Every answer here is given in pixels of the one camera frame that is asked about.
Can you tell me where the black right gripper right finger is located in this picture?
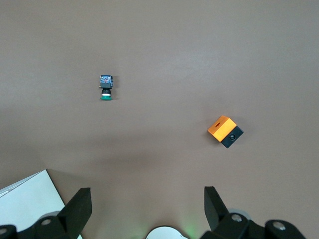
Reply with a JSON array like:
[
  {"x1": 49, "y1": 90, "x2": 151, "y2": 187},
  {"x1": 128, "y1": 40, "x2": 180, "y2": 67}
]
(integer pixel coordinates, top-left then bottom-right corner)
[{"x1": 201, "y1": 186, "x2": 307, "y2": 239}]

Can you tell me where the white drawer cabinet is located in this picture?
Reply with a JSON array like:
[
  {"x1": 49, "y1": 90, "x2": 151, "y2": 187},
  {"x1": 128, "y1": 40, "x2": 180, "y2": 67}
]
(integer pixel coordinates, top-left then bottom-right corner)
[{"x1": 0, "y1": 169, "x2": 83, "y2": 239}]

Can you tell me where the brown table mat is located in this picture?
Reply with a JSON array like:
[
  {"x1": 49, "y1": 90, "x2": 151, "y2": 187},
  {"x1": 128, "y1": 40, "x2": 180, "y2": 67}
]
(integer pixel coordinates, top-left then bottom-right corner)
[{"x1": 0, "y1": 0, "x2": 319, "y2": 239}]

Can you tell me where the green push button switch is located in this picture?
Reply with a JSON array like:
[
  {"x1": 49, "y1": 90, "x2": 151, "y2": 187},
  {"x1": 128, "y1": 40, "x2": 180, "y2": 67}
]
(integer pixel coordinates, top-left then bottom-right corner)
[{"x1": 99, "y1": 74, "x2": 115, "y2": 102}]

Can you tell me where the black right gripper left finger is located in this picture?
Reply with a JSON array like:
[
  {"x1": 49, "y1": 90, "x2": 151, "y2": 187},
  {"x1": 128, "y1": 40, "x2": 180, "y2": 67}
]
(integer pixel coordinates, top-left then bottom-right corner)
[{"x1": 0, "y1": 188, "x2": 93, "y2": 239}]

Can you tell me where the orange and black box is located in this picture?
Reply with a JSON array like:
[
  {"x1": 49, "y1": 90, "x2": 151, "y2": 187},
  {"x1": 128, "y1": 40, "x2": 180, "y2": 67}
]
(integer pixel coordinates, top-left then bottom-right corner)
[{"x1": 207, "y1": 115, "x2": 245, "y2": 149}]

